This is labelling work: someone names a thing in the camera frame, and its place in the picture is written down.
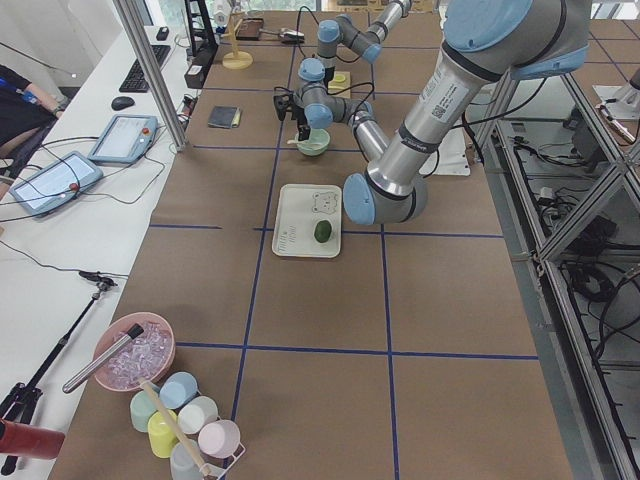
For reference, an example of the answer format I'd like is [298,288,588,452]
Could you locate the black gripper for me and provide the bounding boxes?
[293,105,310,142]
[323,67,335,84]

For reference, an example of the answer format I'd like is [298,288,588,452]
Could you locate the white ceramic spoon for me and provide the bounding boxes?
[287,139,324,150]

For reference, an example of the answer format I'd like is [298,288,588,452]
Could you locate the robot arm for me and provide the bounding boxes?
[292,1,591,225]
[316,0,412,85]

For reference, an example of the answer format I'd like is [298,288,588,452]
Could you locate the light green bowl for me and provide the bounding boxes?
[294,129,330,157]

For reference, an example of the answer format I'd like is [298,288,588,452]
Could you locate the pink bowl with ice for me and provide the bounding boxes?
[94,312,176,392]

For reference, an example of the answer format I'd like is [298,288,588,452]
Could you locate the wooden cutting board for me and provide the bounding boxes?
[328,71,351,98]

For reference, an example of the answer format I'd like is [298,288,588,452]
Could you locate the metal scoop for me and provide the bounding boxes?
[259,28,305,45]

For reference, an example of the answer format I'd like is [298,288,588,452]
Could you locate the white rectangular tray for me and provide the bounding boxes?
[272,184,342,259]

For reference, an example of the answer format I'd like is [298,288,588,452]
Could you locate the grey folded cloth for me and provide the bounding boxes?
[207,105,242,129]

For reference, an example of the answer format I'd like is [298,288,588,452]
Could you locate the wooden mug tree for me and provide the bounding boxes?
[222,12,253,70]

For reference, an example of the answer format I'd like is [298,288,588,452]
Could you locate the green avocado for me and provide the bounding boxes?
[313,220,333,244]

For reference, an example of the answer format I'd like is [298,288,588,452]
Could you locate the black keyboard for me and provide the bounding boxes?
[118,43,172,94]

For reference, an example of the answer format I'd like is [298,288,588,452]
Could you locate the teach pendant far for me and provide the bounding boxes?
[88,114,159,165]

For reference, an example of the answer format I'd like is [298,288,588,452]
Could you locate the teach pendant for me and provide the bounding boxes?
[9,151,103,216]
[88,114,159,165]

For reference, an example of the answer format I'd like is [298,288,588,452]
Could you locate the black computer mouse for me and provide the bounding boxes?
[111,96,135,111]

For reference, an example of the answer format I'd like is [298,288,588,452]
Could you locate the teach pendant near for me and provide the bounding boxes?
[9,151,103,216]

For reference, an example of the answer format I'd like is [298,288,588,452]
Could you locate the seated person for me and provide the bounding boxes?
[1,65,67,178]

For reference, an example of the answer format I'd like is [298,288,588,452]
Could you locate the blue cup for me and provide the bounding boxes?
[159,371,198,409]

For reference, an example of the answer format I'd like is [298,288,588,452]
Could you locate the white cup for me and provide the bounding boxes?
[178,396,218,435]

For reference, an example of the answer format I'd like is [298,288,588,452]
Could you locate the pink cup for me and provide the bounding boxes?
[198,420,241,459]

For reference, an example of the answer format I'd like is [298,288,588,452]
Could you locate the green cup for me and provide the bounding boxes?
[129,391,157,433]

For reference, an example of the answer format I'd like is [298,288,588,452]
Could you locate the yellow cup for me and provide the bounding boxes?
[147,411,179,459]

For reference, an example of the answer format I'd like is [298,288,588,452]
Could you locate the grey cup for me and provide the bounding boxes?
[169,443,203,480]

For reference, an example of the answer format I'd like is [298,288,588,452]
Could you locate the black tripod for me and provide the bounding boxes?
[0,269,119,476]

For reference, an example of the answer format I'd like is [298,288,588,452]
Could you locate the red cylinder bottle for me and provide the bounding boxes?
[1,419,65,460]

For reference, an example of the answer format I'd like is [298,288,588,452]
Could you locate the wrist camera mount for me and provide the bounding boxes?
[273,91,296,121]

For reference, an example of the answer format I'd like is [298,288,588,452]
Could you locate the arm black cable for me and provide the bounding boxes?
[296,5,371,64]
[324,79,376,109]

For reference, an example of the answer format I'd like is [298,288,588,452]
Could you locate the aluminium frame post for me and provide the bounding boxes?
[113,0,187,152]

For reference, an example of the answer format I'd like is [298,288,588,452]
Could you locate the wire cup rack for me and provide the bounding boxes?
[199,394,247,474]

